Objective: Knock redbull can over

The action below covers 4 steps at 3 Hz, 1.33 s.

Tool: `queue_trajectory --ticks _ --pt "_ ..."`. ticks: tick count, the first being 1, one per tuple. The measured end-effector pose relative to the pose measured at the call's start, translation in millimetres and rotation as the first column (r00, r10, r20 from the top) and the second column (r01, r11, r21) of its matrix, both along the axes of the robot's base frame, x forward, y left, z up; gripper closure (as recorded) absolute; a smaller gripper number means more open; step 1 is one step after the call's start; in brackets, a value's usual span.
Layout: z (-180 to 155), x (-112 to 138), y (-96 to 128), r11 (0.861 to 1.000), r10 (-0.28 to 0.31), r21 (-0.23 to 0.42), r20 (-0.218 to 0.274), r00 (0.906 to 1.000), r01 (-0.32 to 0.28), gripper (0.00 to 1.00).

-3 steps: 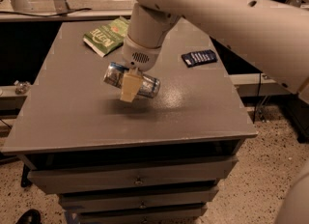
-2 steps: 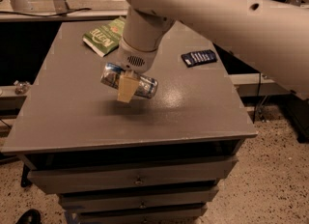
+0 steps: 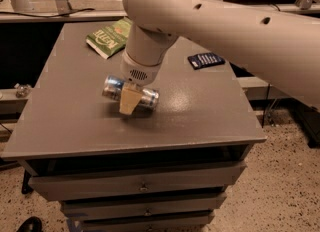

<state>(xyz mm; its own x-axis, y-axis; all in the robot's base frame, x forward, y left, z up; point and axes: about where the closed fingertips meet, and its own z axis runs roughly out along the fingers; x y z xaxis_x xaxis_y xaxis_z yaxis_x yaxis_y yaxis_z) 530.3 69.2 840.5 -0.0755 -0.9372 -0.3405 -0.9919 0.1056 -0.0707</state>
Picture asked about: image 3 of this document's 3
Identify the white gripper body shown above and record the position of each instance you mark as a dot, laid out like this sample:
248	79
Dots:
138	72

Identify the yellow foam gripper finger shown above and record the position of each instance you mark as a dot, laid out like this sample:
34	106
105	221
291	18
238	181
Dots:
131	95

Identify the silver blue redbull can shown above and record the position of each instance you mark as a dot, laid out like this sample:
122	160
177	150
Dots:
113	88

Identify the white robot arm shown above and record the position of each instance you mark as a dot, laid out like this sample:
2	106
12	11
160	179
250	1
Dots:
280	48

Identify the green chip bag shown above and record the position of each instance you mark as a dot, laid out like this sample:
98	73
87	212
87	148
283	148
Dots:
109	40

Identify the dark blue snack packet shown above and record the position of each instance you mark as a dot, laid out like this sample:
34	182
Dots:
205	60

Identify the grey drawer cabinet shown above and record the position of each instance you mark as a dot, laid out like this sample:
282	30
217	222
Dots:
68	127

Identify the small crumpled foil object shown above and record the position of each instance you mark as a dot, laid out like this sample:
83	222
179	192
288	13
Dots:
22	91

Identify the top grey drawer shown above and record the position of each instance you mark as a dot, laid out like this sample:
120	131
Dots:
131	182

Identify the grey drawer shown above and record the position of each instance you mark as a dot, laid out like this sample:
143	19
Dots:
148	224
143	206
131	182

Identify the middle grey drawer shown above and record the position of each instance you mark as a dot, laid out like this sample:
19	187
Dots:
143	206

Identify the bottom grey drawer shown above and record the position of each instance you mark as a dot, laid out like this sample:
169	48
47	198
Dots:
148	224

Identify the black shoe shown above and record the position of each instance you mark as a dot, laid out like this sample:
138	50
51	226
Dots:
32	224

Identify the grey metal rail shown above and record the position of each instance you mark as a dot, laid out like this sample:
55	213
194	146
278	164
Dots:
90	14

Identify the grey metal box bracket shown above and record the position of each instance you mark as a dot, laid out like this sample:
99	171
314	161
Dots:
257	89

